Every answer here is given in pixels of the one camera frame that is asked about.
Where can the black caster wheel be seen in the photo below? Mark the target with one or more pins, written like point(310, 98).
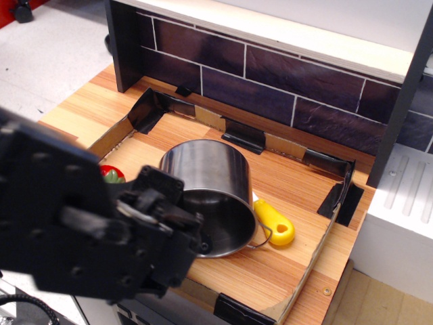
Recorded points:
point(22, 11)

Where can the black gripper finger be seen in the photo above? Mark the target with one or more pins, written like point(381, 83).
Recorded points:
point(205, 246)

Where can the red toy strawberry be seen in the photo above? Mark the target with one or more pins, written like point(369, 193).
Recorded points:
point(112, 174)

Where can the dark brick backsplash panel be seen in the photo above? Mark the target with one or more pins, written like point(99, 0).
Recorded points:
point(327, 101)

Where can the shiny metal pot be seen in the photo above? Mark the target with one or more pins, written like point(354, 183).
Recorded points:
point(217, 184)

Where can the yellow handled toy knife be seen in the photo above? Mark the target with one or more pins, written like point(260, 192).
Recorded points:
point(279, 230)

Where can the white drainer sink unit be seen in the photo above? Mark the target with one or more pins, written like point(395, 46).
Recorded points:
point(394, 245)

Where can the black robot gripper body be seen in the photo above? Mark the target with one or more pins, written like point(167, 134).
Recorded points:
point(76, 234)

